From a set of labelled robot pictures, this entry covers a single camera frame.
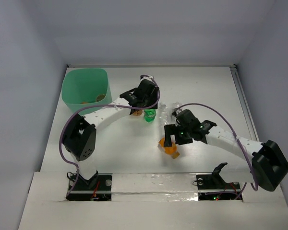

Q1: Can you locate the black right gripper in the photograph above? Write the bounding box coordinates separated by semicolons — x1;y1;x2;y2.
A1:
163;123;192;147

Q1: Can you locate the orange blue label drink bottle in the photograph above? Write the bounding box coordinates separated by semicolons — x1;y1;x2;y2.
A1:
96;94;106;102

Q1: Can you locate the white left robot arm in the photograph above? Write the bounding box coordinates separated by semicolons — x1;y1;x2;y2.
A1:
59;75;160;189

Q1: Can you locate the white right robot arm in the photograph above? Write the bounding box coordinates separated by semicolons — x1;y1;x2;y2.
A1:
164;109;288;192

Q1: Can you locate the green plastic bin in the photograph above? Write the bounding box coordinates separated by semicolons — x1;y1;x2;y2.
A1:
61;68;113;113

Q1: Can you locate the small orange juice bottle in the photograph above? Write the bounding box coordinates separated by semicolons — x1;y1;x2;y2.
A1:
158;137;180;159

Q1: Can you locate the orange juice bottle gold cap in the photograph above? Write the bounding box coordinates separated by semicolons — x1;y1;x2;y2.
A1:
132;110;143;116

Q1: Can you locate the green plastic soda bottle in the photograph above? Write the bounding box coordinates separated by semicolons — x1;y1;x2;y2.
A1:
144;109;156;122

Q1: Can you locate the clear bottle black cap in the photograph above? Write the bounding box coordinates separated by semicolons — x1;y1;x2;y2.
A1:
170;102;182;118

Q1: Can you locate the clear crushed water bottle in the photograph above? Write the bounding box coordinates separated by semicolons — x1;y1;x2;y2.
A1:
158;103;171;125

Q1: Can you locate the silver foil tape strip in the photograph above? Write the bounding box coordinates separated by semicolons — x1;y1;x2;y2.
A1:
111;173;198;202

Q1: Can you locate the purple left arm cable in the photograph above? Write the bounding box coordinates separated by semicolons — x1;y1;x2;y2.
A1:
59;74;161;192

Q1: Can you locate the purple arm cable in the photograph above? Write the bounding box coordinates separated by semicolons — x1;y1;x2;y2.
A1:
172;103;259;199
59;74;161;192

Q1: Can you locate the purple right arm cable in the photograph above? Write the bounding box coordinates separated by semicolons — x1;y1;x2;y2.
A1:
172;103;259;199

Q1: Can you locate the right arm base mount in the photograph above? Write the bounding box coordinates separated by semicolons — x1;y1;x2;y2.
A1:
192;162;242;201

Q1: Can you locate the aluminium table edge rail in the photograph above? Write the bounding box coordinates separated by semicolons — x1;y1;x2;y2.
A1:
229;64;259;141

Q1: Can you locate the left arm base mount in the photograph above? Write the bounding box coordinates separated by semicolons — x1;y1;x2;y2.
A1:
66;172;112;201

